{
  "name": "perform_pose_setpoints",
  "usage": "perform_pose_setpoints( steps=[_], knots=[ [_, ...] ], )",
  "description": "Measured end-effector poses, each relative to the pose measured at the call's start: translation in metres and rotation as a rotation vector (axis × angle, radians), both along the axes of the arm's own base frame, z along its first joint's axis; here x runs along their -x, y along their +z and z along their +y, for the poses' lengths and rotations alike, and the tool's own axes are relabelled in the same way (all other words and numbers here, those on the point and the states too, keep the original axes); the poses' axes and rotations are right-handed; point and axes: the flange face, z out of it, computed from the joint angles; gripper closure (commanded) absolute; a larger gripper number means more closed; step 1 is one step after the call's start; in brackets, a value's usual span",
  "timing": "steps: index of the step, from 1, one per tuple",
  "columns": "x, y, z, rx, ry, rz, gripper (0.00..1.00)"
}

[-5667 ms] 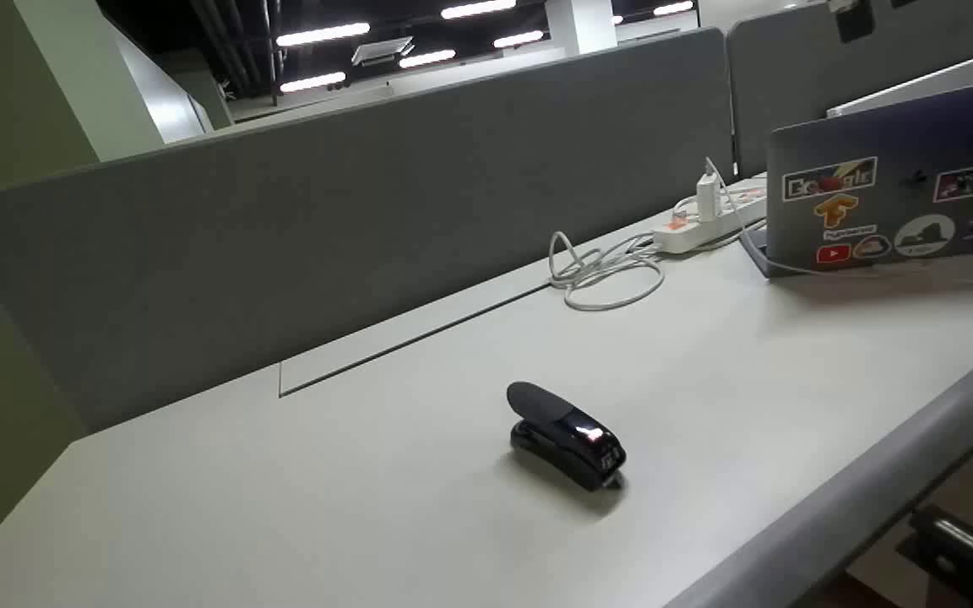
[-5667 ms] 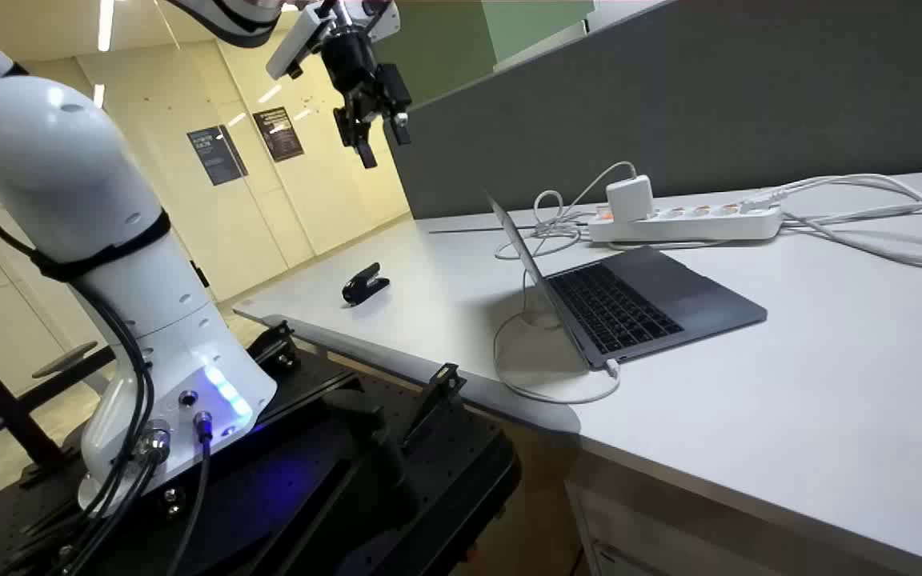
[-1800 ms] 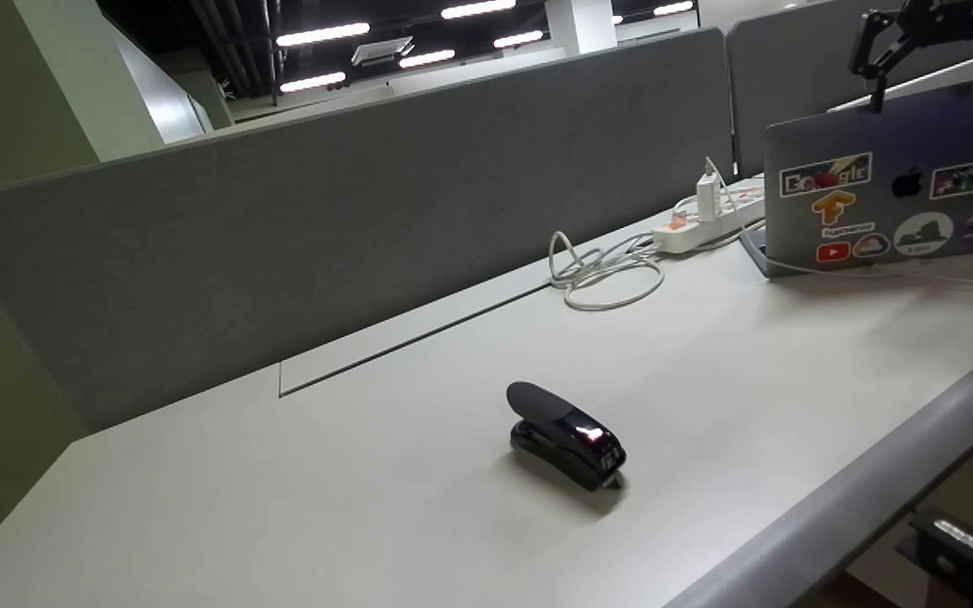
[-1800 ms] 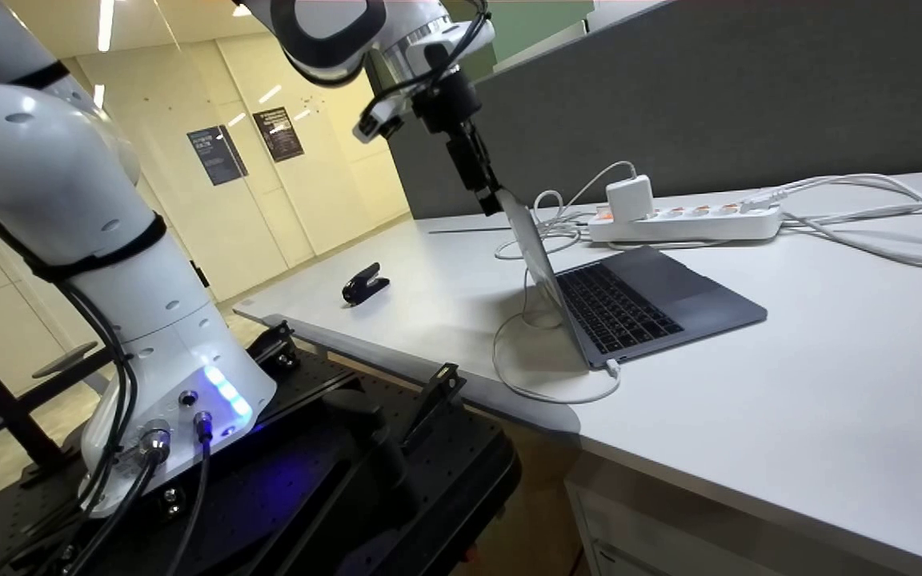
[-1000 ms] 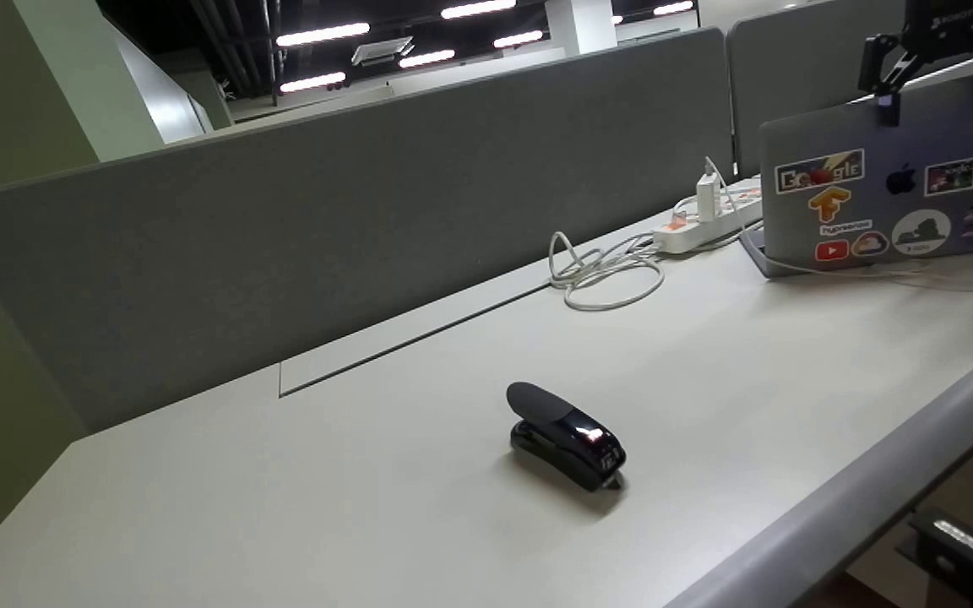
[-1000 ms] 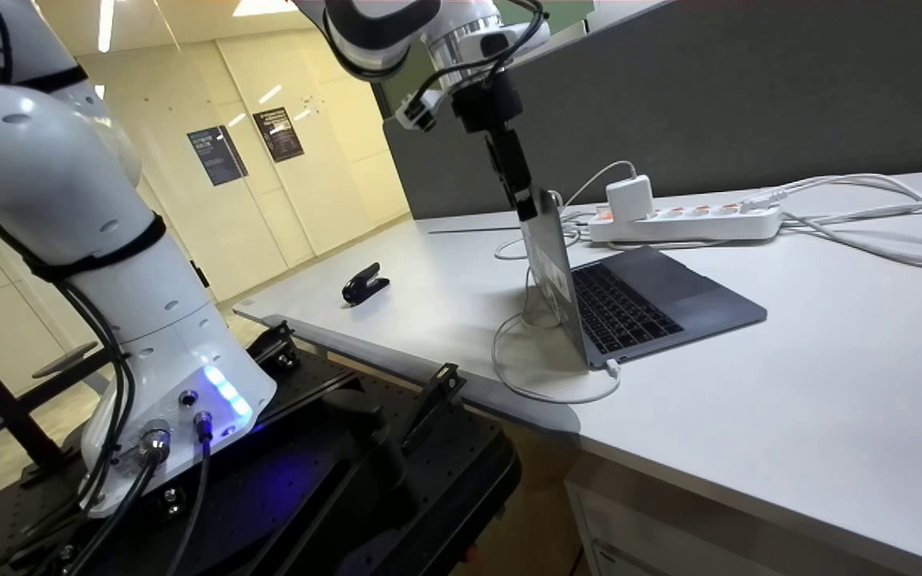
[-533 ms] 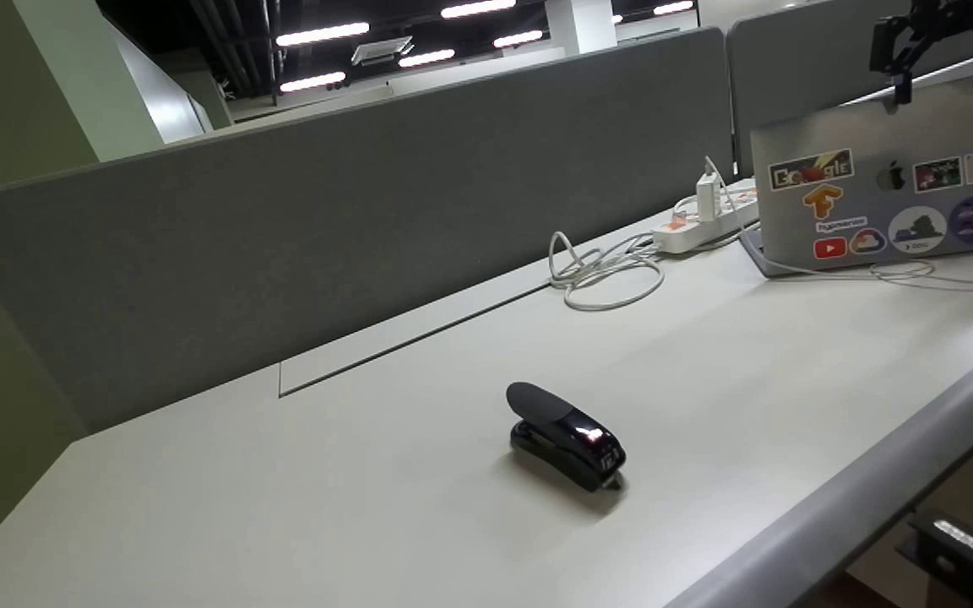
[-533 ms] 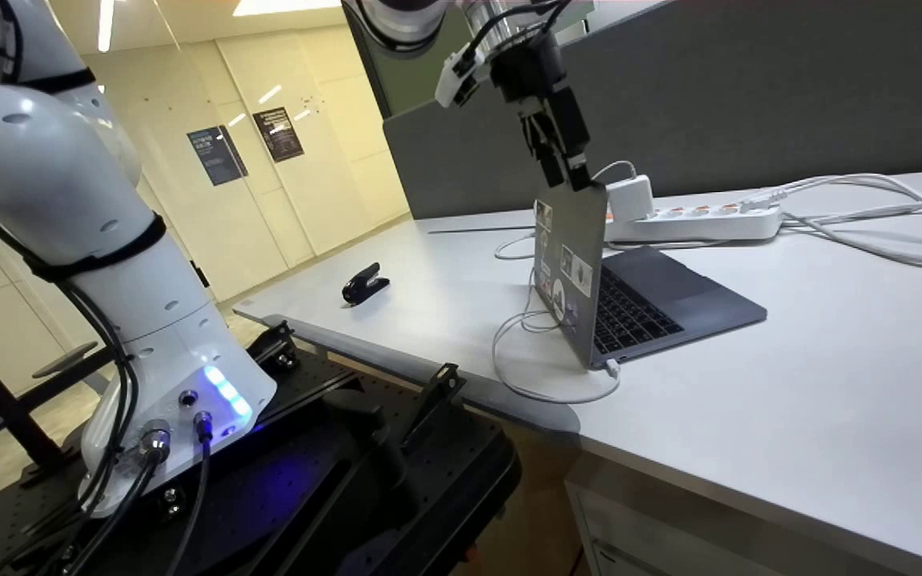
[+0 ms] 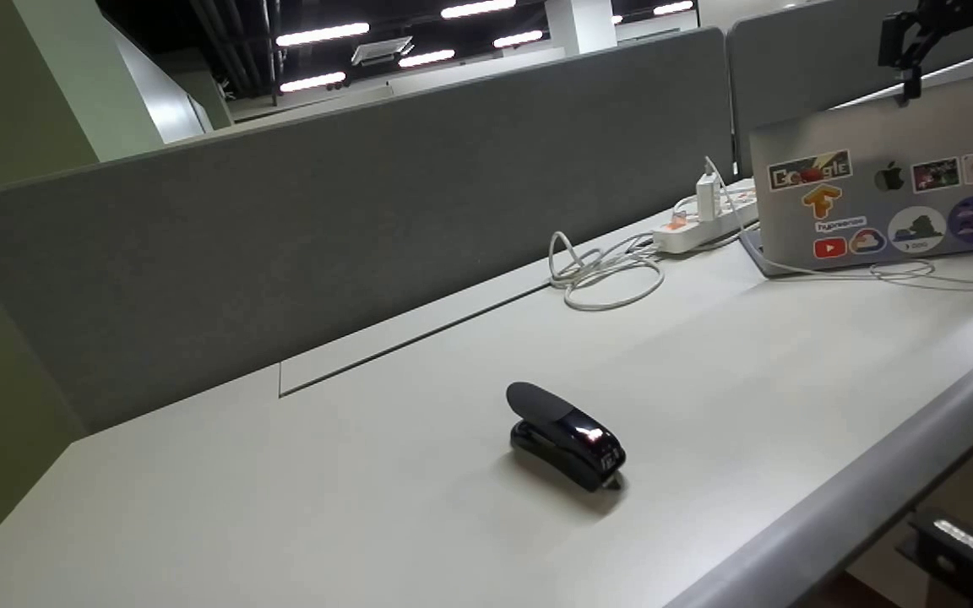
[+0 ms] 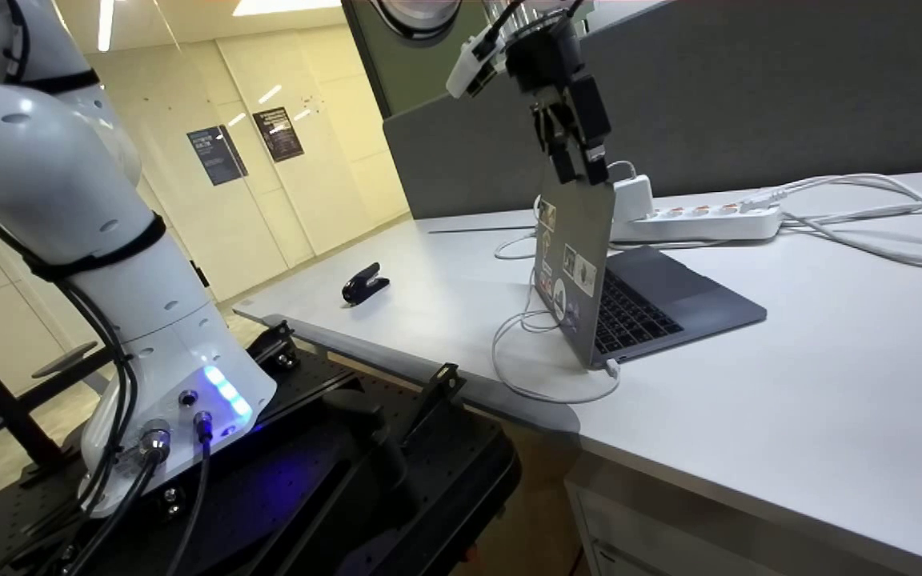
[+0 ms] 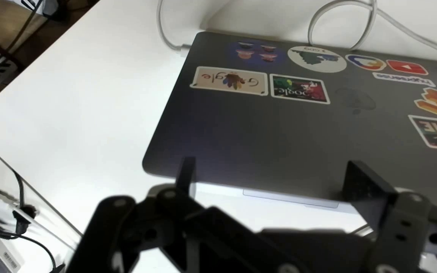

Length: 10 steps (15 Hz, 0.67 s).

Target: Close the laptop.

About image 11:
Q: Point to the grey laptop with stickers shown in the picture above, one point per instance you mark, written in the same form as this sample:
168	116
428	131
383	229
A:
280	131

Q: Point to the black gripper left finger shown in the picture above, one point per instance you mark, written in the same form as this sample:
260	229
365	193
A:
178	237

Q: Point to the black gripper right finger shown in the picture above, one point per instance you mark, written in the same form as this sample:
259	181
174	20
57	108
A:
406	228

